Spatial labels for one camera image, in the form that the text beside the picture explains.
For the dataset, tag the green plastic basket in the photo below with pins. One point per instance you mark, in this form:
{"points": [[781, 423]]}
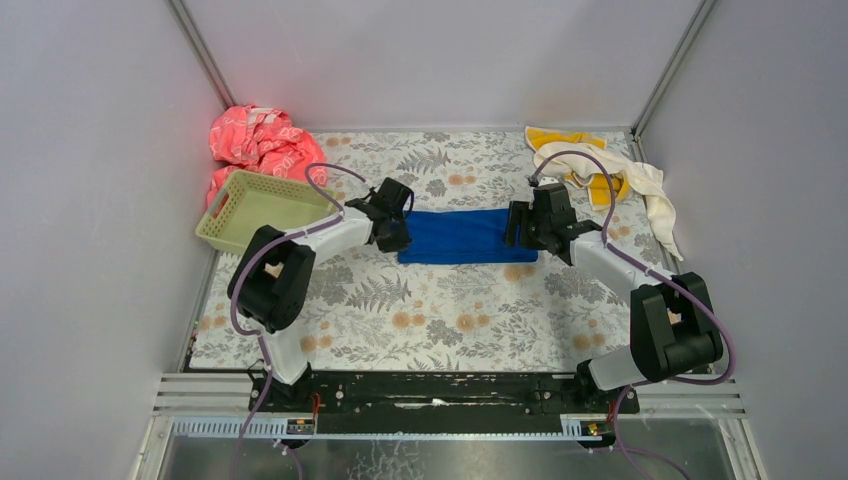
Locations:
{"points": [[249, 200]]}

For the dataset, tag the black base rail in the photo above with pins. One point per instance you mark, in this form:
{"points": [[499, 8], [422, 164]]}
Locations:
{"points": [[439, 403]]}

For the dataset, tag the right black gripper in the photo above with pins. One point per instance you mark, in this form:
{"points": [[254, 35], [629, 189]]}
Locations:
{"points": [[519, 225]]}

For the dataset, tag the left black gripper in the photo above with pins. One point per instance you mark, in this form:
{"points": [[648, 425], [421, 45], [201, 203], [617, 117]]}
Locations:
{"points": [[398, 234]]}

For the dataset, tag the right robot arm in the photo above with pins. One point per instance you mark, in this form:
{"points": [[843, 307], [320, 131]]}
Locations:
{"points": [[673, 329]]}

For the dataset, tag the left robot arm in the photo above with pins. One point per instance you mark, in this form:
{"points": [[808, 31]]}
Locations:
{"points": [[269, 287]]}

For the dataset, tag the floral table mat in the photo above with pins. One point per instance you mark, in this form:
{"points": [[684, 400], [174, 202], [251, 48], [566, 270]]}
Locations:
{"points": [[366, 311]]}

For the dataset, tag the cream towel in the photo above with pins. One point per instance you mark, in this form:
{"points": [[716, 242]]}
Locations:
{"points": [[610, 177]]}

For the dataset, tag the blue towel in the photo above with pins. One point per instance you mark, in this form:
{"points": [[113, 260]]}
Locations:
{"points": [[461, 238]]}

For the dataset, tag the yellow towel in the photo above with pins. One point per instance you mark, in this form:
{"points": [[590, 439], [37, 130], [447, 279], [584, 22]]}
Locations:
{"points": [[563, 139]]}

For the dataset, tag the pink patterned cloth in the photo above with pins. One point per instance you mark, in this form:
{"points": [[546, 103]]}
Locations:
{"points": [[265, 141]]}

